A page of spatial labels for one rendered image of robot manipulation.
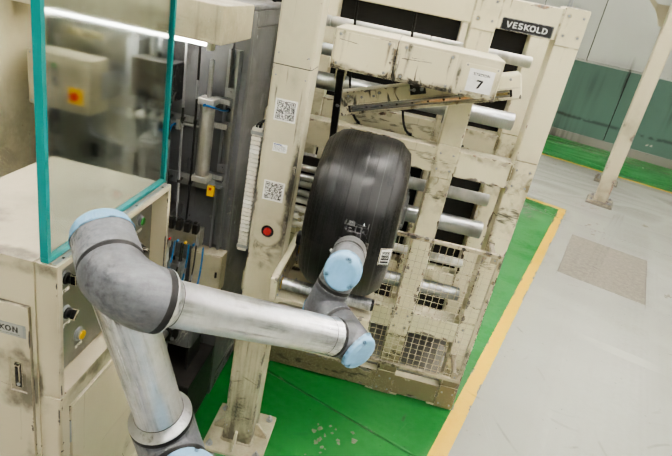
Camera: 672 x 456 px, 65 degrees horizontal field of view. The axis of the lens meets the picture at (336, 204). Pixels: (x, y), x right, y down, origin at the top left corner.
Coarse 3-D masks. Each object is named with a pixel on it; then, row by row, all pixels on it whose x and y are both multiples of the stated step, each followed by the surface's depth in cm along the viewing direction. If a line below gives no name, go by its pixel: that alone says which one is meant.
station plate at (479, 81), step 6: (474, 72) 185; (480, 72) 185; (486, 72) 185; (492, 72) 184; (468, 78) 186; (474, 78) 186; (480, 78) 186; (486, 78) 185; (492, 78) 185; (468, 84) 187; (474, 84) 187; (480, 84) 186; (486, 84) 186; (492, 84) 186; (468, 90) 188; (474, 90) 188; (480, 90) 187; (486, 90) 187
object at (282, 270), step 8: (296, 232) 220; (288, 248) 206; (296, 248) 213; (288, 256) 201; (296, 256) 219; (280, 264) 194; (288, 264) 201; (280, 272) 189; (288, 272) 206; (272, 280) 186; (280, 280) 187; (272, 288) 187; (272, 296) 188
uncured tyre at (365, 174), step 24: (336, 144) 174; (360, 144) 174; (384, 144) 176; (336, 168) 167; (360, 168) 167; (384, 168) 168; (408, 168) 174; (312, 192) 169; (336, 192) 165; (360, 192) 164; (384, 192) 164; (312, 216) 167; (336, 216) 164; (360, 216) 164; (384, 216) 164; (312, 240) 168; (336, 240) 166; (384, 240) 165; (312, 264) 173; (360, 288) 176
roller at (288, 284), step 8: (288, 280) 190; (296, 280) 191; (280, 288) 192; (288, 288) 190; (296, 288) 190; (304, 288) 189; (352, 296) 189; (360, 296) 189; (352, 304) 188; (360, 304) 188; (368, 304) 187
